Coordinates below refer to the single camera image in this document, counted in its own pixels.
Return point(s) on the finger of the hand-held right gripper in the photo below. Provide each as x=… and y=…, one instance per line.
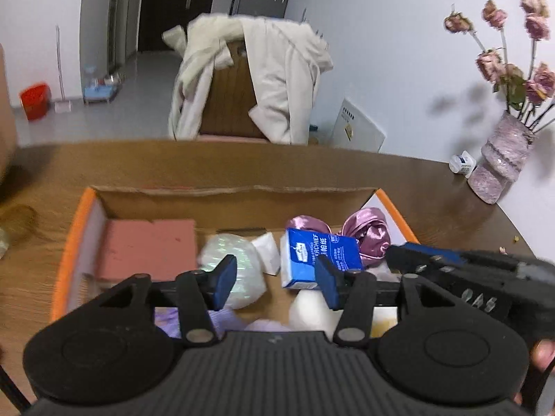
x=429, y=253

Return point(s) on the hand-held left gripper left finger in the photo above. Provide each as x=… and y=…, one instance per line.
x=223, y=279

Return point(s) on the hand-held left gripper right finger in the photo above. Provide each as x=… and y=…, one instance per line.
x=327, y=284

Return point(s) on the clear iridescent plastic bag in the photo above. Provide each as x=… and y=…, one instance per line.
x=249, y=286

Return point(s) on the yellow plush toy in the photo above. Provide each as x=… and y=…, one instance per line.
x=312, y=316

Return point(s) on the blue tissue packet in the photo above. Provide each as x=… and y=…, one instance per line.
x=312, y=251

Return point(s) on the lavender towel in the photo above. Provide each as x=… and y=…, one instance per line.
x=243, y=323

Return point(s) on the white cloth piece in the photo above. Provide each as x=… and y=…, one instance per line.
x=266, y=251

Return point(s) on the purple satin bow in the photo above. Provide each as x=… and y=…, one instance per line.
x=373, y=234

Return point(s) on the pink sponge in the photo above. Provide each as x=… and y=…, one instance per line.
x=147, y=247

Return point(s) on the orange cardboard box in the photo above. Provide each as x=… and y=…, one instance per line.
x=173, y=201

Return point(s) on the person's right hand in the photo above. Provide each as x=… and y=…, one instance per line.
x=544, y=355

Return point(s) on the small white bottle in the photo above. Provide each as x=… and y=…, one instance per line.
x=462, y=164

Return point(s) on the pink textured vase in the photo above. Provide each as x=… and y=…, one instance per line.
x=503, y=156

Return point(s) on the wooden chair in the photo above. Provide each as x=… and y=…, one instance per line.
x=230, y=104

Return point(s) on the dried roses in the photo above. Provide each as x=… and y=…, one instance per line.
x=492, y=63

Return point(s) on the beige coat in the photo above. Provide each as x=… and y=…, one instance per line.
x=286, y=78

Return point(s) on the blue floor rack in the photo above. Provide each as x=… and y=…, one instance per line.
x=99, y=93

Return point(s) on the dustpan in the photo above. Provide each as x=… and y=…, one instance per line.
x=63, y=106

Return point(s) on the red bucket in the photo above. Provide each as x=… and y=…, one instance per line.
x=34, y=102

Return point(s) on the dark door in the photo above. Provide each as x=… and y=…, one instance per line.
x=173, y=8

